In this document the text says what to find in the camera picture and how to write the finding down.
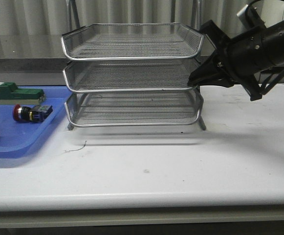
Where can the green terminal block component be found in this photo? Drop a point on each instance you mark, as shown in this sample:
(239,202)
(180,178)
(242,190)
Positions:
(11,94)

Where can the silver metal rack frame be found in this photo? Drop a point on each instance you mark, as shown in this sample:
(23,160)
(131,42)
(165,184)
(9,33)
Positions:
(73,24)

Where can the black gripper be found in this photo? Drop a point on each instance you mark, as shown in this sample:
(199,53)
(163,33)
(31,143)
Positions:
(234,60)

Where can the silver mesh tray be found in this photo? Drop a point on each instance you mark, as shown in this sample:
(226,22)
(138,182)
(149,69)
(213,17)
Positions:
(134,75)
(137,41)
(134,108)

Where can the blue plastic tray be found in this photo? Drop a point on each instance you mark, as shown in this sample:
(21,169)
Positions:
(17,137)

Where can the white kitchen appliance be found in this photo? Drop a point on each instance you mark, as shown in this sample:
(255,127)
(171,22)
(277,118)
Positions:
(272,12)

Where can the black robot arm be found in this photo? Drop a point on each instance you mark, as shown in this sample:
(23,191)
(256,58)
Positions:
(273,54)

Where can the red emergency stop button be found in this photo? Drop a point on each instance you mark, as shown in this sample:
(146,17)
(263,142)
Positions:
(36,114)

